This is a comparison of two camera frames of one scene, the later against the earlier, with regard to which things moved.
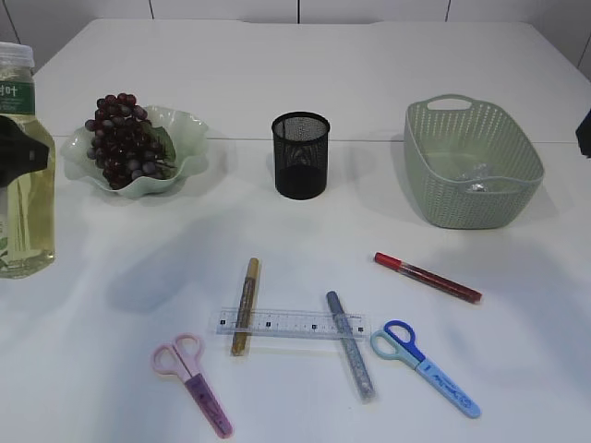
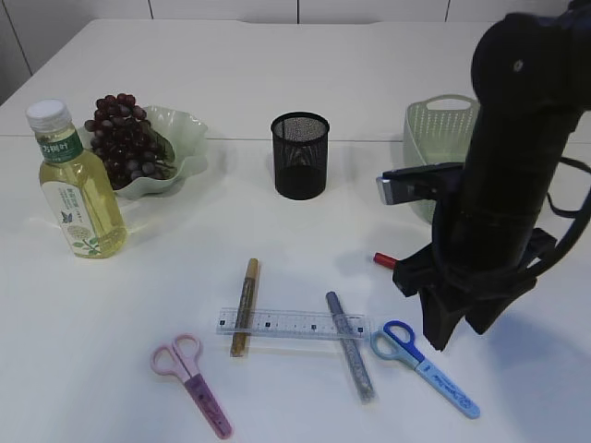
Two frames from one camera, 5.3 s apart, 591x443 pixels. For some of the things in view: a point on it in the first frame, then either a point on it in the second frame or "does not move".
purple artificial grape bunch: [125, 146] does not move
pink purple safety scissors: [179, 359] does not move
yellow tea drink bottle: [27, 209] → [78, 185]
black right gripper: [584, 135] → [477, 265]
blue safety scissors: [396, 341] does not move
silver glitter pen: [357, 365] does not move
